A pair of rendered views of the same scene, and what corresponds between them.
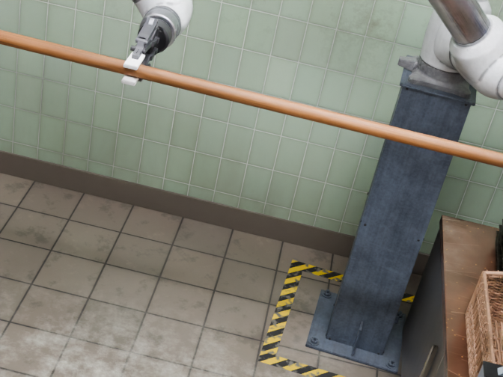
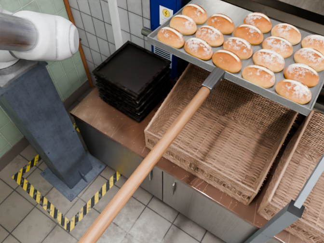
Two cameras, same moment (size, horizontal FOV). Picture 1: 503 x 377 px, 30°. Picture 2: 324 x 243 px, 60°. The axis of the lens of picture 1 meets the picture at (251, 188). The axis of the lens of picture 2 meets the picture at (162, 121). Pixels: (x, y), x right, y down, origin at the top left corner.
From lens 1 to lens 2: 1.62 m
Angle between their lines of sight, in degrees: 46
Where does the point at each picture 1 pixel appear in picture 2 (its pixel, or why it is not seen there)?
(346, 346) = (80, 182)
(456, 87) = (28, 64)
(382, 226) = (56, 144)
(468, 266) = (113, 123)
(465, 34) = (29, 44)
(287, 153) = not seen: outside the picture
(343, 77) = not seen: outside the picture
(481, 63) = (51, 49)
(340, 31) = not seen: outside the picture
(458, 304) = (138, 145)
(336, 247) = (17, 151)
